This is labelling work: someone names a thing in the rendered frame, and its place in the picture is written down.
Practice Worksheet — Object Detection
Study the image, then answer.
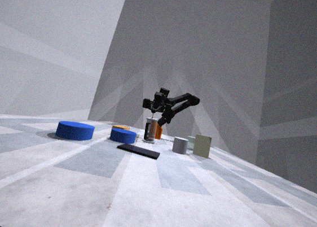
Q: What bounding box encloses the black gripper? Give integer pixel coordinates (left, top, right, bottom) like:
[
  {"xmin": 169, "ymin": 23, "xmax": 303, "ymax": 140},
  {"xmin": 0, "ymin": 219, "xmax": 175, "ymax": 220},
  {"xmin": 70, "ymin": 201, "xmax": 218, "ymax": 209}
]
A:
[{"xmin": 143, "ymin": 98, "xmax": 172, "ymax": 114}]

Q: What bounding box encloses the blue short cylinder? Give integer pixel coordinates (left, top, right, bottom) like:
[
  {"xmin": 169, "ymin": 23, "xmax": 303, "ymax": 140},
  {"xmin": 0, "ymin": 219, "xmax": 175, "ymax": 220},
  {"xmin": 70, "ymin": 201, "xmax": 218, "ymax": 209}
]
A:
[
  {"xmin": 55, "ymin": 121, "xmax": 95, "ymax": 141},
  {"xmin": 110, "ymin": 129, "xmax": 136, "ymax": 144}
]

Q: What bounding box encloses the black flat bar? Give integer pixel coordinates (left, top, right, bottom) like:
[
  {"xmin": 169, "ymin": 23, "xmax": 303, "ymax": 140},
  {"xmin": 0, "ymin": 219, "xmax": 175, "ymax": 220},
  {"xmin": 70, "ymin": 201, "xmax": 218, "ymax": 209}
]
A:
[{"xmin": 117, "ymin": 143, "xmax": 160, "ymax": 159}]

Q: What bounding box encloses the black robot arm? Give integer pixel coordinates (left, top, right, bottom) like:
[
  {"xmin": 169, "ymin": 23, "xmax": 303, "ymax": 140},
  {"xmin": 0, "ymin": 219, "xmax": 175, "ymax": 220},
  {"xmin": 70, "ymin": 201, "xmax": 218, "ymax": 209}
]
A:
[{"xmin": 153, "ymin": 88, "xmax": 200, "ymax": 127}]

